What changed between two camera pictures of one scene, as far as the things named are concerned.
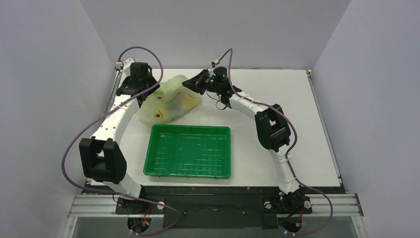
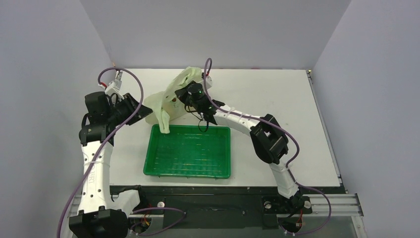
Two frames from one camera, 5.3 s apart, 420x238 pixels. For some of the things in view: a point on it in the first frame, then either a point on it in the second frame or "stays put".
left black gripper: x=151 y=82 to x=129 y=102
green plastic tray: x=188 y=150 stays put
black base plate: x=221 y=207 stays put
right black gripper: x=199 y=83 to x=181 y=93
